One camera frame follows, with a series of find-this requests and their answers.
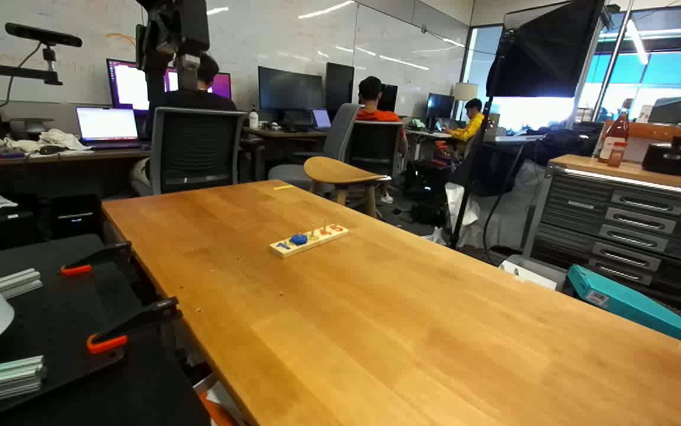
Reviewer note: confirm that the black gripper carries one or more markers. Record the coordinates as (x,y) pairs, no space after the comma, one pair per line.
(174,24)

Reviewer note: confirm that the person in orange shirt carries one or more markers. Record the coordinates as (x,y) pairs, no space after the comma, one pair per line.
(372,102)

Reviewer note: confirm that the grey drawer tool cabinet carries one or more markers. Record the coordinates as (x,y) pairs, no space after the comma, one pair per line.
(631,226)

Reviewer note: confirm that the teal and black case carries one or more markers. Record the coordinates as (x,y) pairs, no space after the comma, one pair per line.
(639,305)

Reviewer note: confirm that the person in black shirt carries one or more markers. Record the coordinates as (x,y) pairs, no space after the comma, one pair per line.
(201,89)

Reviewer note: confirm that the person in yellow shirt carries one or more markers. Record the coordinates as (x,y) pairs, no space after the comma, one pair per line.
(472,118)

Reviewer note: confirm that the black mesh office chair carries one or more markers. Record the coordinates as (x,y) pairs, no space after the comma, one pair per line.
(197,149)

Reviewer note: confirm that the round wooden stool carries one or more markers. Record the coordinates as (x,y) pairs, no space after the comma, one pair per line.
(343,170)

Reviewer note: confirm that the open silver laptop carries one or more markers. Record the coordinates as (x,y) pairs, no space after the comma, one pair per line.
(107,127)

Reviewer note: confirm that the black stereo camera on stand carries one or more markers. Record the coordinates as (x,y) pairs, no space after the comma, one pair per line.
(40,37)

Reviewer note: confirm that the grey office chair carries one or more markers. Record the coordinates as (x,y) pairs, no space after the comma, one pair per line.
(332,145)

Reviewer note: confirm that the black softbox light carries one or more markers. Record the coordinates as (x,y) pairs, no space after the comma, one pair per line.
(544,54)

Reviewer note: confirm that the black computer monitor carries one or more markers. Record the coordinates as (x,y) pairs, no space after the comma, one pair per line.
(288,91)

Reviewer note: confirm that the black light stand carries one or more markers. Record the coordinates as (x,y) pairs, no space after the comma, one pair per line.
(474,180)

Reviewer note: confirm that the wooden peg platform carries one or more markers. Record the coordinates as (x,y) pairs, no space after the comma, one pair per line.
(310,238)

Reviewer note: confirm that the orange bottle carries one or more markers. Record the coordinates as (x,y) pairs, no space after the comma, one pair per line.
(616,138)

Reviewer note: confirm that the monitor with purple screen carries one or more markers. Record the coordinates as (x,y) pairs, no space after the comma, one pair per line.
(128,86)

